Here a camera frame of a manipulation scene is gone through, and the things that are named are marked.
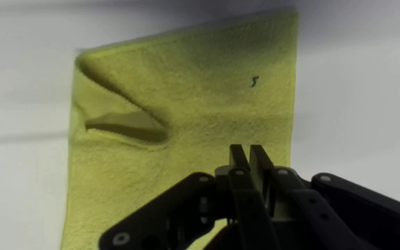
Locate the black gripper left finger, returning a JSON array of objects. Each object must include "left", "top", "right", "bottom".
[{"left": 229, "top": 144, "right": 251, "bottom": 186}]

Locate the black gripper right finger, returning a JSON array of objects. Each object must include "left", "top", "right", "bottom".
[{"left": 250, "top": 144, "right": 275, "bottom": 186}]

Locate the yellow-green towel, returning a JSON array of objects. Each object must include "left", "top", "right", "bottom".
[{"left": 60, "top": 9, "right": 298, "bottom": 250}]

